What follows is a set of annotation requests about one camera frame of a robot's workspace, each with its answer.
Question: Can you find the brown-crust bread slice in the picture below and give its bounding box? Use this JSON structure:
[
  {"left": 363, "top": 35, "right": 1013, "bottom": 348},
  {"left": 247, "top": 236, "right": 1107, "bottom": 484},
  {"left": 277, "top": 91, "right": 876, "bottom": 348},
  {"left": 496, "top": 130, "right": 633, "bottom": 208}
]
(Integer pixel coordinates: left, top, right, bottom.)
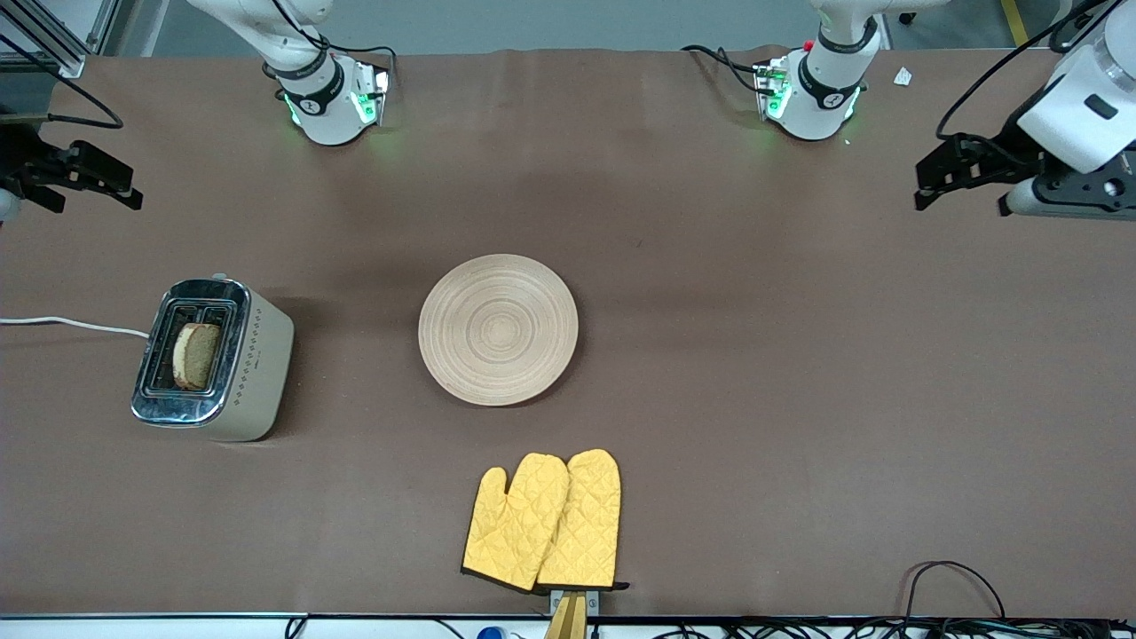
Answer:
[{"left": 171, "top": 322, "right": 223, "bottom": 392}]

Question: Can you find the wooden stick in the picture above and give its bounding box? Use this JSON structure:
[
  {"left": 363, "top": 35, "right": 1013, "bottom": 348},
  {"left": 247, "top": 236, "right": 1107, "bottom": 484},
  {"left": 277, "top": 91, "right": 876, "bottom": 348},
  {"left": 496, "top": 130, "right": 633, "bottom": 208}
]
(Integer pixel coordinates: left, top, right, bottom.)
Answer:
[{"left": 543, "top": 593, "right": 588, "bottom": 639}]

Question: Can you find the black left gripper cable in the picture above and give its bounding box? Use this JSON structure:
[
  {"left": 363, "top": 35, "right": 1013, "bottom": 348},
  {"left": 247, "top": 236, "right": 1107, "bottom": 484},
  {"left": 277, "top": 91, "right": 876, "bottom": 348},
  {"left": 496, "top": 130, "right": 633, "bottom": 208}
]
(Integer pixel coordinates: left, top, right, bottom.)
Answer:
[{"left": 935, "top": 0, "right": 1115, "bottom": 141}]

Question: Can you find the black right arm base cable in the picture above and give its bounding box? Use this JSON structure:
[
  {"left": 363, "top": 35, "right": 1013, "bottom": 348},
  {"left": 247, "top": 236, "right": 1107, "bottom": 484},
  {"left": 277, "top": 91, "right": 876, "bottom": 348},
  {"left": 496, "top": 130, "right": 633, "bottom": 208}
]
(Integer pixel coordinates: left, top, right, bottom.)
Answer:
[{"left": 271, "top": 0, "right": 398, "bottom": 88}]

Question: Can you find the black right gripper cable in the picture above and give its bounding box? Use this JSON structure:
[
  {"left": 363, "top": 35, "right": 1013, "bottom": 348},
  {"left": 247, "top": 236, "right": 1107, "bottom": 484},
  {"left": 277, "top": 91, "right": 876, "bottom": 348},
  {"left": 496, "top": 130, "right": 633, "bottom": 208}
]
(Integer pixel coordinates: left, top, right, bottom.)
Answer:
[{"left": 0, "top": 53, "right": 126, "bottom": 130}]

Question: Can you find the black cable bundle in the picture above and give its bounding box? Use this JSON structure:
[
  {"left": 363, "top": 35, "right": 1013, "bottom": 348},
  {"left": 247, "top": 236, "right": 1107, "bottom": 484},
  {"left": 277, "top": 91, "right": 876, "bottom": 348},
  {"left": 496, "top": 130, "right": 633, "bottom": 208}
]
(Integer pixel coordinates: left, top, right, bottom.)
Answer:
[{"left": 586, "top": 619, "right": 1136, "bottom": 639}]

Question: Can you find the yellow quilted oven mitt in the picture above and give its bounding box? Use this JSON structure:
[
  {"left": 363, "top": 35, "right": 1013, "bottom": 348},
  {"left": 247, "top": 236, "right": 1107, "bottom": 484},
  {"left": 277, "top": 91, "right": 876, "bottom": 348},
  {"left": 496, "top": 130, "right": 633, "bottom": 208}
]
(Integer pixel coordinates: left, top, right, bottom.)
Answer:
[
  {"left": 461, "top": 453, "right": 571, "bottom": 594},
  {"left": 535, "top": 448, "right": 630, "bottom": 592}
]

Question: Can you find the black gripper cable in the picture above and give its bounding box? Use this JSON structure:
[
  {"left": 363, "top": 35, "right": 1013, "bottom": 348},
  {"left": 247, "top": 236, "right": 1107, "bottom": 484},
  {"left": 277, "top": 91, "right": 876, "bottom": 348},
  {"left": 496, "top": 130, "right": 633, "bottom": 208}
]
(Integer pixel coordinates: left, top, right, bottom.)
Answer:
[
  {"left": 0, "top": 53, "right": 126, "bottom": 130},
  {"left": 935, "top": 0, "right": 1115, "bottom": 141}
]

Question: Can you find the black looped cable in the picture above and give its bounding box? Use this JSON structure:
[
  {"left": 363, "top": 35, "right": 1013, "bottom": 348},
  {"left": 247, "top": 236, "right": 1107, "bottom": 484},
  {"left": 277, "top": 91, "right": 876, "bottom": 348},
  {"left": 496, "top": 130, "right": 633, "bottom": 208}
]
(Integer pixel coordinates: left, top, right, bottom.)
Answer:
[{"left": 903, "top": 560, "right": 1009, "bottom": 622}]

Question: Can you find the aluminium profile frame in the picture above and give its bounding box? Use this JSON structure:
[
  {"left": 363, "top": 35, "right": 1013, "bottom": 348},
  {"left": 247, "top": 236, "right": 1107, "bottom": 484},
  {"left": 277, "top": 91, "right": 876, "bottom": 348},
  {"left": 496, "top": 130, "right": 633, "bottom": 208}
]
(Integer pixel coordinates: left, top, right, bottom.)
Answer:
[{"left": 0, "top": 0, "right": 122, "bottom": 79}]

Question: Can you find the beige chrome two-slot toaster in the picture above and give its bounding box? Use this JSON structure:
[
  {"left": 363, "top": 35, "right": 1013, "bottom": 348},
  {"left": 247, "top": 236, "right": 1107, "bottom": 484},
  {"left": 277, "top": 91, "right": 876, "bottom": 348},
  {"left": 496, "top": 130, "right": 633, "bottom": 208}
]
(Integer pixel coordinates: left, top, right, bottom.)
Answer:
[{"left": 130, "top": 273, "right": 296, "bottom": 443}]

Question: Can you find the round wooden plate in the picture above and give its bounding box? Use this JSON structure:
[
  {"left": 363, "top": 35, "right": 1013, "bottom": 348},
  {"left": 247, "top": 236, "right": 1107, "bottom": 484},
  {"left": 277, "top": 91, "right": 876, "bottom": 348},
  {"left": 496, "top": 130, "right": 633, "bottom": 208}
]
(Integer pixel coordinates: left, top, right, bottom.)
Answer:
[{"left": 418, "top": 254, "right": 580, "bottom": 407}]

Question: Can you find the black arm base cable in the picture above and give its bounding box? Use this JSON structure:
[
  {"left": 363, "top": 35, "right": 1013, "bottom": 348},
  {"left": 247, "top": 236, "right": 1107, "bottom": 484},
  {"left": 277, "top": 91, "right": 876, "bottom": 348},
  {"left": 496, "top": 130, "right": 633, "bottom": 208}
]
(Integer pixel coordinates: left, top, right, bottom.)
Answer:
[
  {"left": 271, "top": 0, "right": 398, "bottom": 88},
  {"left": 681, "top": 43, "right": 769, "bottom": 95}
]

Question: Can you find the white toaster power cable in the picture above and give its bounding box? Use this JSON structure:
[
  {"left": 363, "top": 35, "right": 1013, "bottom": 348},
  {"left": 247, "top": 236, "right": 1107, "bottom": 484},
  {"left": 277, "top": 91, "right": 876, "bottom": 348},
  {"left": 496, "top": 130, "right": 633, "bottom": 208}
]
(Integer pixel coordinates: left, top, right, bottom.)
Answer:
[{"left": 0, "top": 316, "right": 150, "bottom": 339}]

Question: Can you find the black left arm base cable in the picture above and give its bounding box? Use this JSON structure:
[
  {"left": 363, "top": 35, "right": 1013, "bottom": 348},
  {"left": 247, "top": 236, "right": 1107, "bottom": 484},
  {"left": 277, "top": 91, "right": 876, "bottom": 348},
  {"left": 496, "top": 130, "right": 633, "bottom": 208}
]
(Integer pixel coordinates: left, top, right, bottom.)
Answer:
[{"left": 681, "top": 43, "right": 769, "bottom": 95}]

